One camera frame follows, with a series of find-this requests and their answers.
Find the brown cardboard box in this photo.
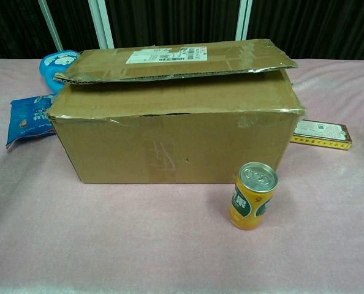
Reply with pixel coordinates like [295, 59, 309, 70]
[46, 38, 307, 184]

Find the yellow drink can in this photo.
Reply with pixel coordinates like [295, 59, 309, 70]
[229, 161, 279, 230]

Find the pink tablecloth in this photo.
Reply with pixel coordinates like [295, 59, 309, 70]
[0, 56, 364, 294]

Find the black curtain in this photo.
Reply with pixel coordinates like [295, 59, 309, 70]
[0, 0, 364, 61]

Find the red and yellow flat box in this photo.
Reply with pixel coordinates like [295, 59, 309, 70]
[290, 118, 354, 151]

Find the blue detergent bottle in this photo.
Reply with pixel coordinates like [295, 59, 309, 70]
[39, 51, 80, 92]

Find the blue snack bag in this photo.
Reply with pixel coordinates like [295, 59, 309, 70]
[6, 94, 59, 150]

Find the wide white frame post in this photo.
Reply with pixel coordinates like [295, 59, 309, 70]
[88, 0, 115, 50]

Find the thin white frame post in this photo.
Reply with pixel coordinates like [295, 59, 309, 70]
[37, 0, 64, 52]

